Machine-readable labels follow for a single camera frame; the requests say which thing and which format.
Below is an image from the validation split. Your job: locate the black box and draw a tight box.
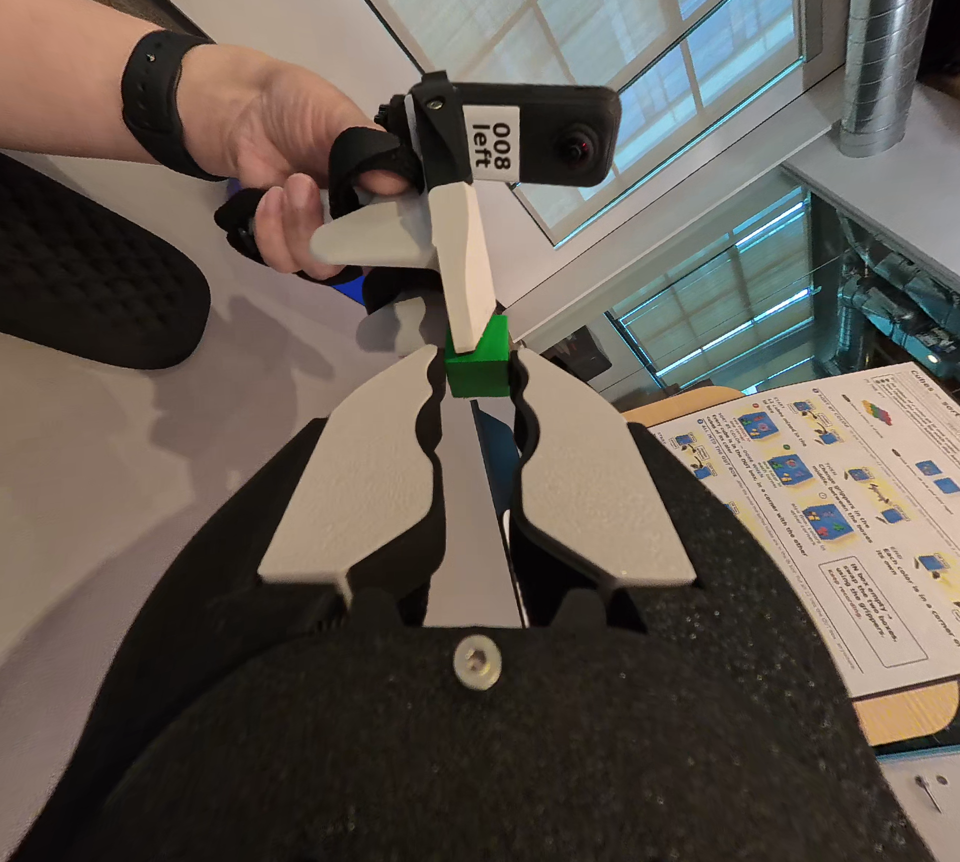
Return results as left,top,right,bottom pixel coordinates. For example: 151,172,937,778
543,324,612,377

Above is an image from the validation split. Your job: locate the printed instruction sheet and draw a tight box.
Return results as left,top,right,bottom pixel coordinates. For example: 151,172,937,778
648,361,960,700

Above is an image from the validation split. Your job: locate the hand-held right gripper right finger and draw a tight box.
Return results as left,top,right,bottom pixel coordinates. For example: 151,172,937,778
510,347,697,627

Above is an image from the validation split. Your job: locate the green wooden cube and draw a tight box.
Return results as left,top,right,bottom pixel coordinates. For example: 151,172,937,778
444,315,513,400

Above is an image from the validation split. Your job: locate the black chair armrest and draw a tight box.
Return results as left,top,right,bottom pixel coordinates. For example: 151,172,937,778
0,153,213,370

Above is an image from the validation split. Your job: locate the person's left forearm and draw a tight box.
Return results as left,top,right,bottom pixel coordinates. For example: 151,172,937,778
0,0,162,166

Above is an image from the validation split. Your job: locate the silver ventilation duct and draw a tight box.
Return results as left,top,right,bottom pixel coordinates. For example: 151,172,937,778
838,0,937,158

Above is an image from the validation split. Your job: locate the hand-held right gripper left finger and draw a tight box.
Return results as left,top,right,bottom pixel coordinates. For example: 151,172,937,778
258,345,449,627

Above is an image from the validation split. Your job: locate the black wristband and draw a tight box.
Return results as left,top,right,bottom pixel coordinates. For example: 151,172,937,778
120,30,226,182

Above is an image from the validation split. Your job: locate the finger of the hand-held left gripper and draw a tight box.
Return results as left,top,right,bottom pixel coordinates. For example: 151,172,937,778
429,180,499,356
358,292,444,357

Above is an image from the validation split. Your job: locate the black desk cover flap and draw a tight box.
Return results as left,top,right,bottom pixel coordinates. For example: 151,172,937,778
474,401,521,526

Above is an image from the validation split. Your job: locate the person's left hand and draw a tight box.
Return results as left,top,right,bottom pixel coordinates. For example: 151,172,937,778
177,45,412,282

